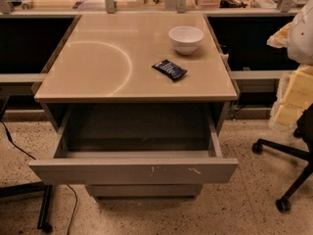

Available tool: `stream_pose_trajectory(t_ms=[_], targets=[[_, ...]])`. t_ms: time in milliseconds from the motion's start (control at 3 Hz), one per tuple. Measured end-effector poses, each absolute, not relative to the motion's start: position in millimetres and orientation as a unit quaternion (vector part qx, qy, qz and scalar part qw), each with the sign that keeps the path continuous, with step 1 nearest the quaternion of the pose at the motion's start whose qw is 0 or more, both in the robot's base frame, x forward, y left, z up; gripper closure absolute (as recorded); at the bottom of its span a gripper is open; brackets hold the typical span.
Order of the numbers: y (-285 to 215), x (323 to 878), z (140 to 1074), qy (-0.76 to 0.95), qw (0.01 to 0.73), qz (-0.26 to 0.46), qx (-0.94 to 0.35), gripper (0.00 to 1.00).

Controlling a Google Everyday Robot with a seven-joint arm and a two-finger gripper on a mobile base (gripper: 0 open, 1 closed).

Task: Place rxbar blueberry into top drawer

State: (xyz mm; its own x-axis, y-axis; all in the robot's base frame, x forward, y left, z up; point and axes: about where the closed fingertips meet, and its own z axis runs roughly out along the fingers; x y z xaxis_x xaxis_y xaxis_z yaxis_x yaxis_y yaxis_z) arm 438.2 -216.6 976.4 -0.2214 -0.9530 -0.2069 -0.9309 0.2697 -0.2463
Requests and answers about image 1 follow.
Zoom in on grey lower drawer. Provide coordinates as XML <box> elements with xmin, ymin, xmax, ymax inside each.
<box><xmin>86</xmin><ymin>184</ymin><xmax>202</xmax><ymax>198</ymax></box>

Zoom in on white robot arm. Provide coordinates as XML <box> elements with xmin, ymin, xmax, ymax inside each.
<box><xmin>267</xmin><ymin>0</ymin><xmax>313</xmax><ymax>128</ymax></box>

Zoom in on dark blue rxbar wrapper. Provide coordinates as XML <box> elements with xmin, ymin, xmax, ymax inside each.
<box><xmin>153</xmin><ymin>60</ymin><xmax>187</xmax><ymax>81</ymax></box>

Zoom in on black floor cable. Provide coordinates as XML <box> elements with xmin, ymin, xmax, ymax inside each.
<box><xmin>0</xmin><ymin>118</ymin><xmax>79</xmax><ymax>235</ymax></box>

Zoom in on white ceramic bowl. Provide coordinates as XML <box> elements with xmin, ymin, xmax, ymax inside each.
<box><xmin>168</xmin><ymin>25</ymin><xmax>204</xmax><ymax>55</ymax></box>

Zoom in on black office chair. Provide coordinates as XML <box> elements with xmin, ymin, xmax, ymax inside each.
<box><xmin>251</xmin><ymin>103</ymin><xmax>313</xmax><ymax>213</ymax></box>

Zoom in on black stand leg with caster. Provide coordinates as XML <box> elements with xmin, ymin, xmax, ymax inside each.
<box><xmin>0</xmin><ymin>182</ymin><xmax>53</xmax><ymax>234</ymax></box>

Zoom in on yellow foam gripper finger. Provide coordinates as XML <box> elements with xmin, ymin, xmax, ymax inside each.
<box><xmin>271</xmin><ymin>66</ymin><xmax>313</xmax><ymax>127</ymax></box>
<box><xmin>267</xmin><ymin>23</ymin><xmax>291</xmax><ymax>48</ymax></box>

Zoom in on open grey top drawer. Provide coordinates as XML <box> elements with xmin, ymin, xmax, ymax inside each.
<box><xmin>29</xmin><ymin>104</ymin><xmax>238</xmax><ymax>185</ymax></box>

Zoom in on grey cabinet with beige top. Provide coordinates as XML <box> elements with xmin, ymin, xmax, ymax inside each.
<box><xmin>33</xmin><ymin>13</ymin><xmax>238</xmax><ymax>131</ymax></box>

